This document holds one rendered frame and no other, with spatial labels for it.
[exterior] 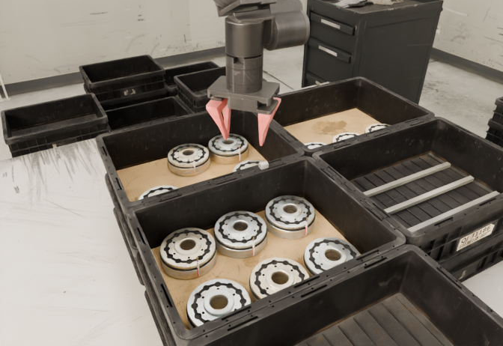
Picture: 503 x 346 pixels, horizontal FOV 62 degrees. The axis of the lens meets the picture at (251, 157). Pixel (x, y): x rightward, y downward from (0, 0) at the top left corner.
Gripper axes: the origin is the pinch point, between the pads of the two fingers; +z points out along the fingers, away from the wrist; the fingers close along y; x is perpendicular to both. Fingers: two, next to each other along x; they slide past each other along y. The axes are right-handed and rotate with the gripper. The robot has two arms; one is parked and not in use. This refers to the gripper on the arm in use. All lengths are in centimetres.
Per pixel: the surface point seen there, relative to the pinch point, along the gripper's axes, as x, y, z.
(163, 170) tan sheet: -16.8, 26.5, 23.3
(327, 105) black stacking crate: -58, -7, 19
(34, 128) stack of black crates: -73, 126, 57
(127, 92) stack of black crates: -117, 104, 54
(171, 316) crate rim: 26.9, 1.4, 13.7
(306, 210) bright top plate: -8.7, -10.7, 19.9
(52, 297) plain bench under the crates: 15, 37, 37
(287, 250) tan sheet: 0.4, -9.1, 23.2
